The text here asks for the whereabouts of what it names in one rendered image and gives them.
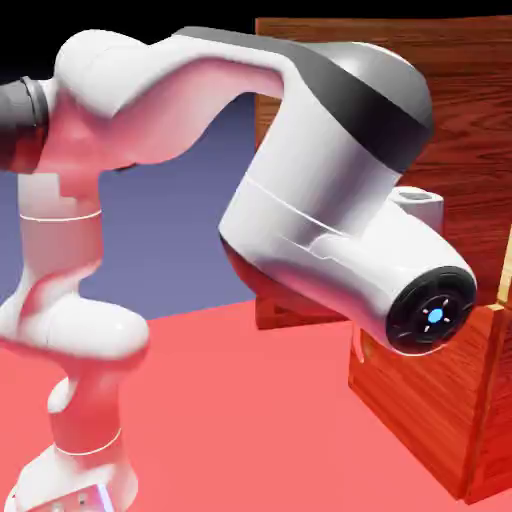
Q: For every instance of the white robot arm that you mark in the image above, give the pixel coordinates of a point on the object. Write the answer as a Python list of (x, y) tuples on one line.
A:
[(320, 168)]

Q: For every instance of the red wooden cabinet door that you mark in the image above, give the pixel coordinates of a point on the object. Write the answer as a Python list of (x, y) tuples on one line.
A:
[(420, 400)]

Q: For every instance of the red wooden cabinet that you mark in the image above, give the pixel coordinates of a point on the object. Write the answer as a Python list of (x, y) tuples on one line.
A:
[(472, 100)]

